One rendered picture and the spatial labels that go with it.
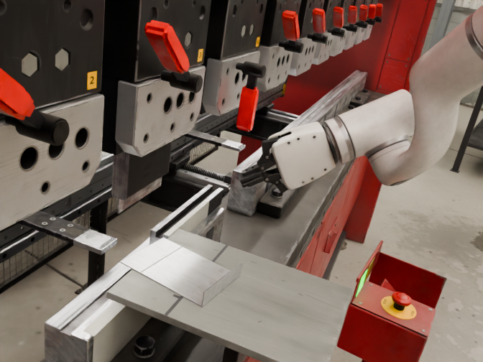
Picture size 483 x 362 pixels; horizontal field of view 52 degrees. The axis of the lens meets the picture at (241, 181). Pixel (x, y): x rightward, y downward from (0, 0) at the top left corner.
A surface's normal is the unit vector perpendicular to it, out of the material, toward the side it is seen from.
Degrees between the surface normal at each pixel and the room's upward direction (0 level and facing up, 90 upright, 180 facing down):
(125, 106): 90
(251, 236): 0
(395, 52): 90
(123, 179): 90
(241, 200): 90
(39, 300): 0
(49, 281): 0
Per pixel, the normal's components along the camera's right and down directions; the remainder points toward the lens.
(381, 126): -0.06, -0.02
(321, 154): 0.14, 0.44
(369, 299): 0.15, -0.91
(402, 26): -0.36, 0.32
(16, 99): 0.92, 0.28
